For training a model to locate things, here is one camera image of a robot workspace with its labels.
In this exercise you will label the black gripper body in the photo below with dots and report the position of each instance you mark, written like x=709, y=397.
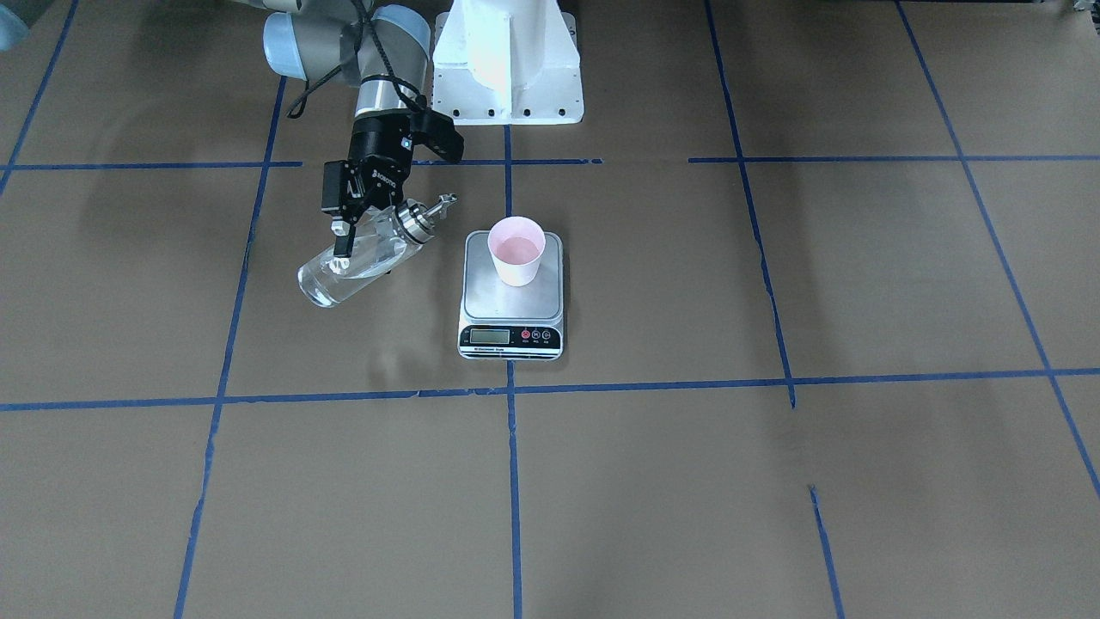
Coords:
x=375, y=153

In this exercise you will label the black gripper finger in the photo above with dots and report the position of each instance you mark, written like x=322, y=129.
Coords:
x=344, y=230

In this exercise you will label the clear glass sauce bottle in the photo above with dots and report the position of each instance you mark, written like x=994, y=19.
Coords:
x=389, y=238

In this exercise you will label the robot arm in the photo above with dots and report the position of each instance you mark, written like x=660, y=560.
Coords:
x=383, y=52

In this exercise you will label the white digital kitchen scale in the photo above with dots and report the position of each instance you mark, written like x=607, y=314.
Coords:
x=500, y=321

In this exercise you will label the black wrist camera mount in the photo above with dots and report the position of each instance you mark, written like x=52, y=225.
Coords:
x=437, y=132

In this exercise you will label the white pedestal column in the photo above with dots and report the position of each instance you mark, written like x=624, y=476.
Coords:
x=497, y=63

